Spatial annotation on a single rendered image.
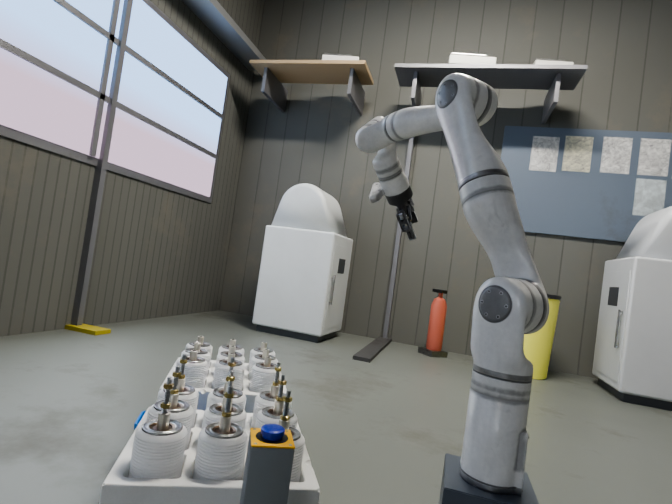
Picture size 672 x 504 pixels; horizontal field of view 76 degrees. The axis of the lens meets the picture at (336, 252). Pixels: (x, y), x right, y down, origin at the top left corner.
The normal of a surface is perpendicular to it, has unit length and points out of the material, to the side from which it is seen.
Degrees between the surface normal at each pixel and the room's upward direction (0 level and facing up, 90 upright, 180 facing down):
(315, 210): 90
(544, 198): 90
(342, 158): 90
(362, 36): 90
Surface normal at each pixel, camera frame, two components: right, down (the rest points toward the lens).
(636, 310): -0.26, -0.07
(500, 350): -0.66, -0.10
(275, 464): 0.22, 0.00
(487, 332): -0.83, -0.09
